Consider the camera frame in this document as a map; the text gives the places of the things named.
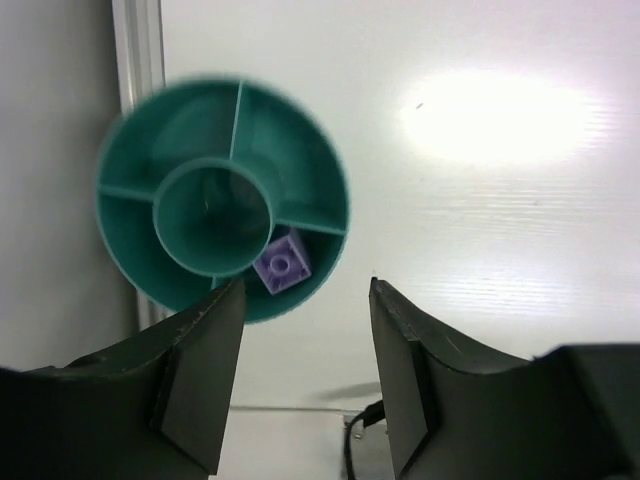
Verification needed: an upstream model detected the purple lego brick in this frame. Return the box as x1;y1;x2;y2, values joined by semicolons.
253;227;312;295

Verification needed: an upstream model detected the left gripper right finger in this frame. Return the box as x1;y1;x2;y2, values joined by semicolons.
369;279;639;479

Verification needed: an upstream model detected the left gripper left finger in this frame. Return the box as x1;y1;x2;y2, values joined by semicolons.
1;280;246;479

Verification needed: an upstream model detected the teal divided round container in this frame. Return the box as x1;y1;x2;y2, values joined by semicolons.
96;77;350;323

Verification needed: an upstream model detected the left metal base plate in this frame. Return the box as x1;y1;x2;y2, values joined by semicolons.
341;400;394;479

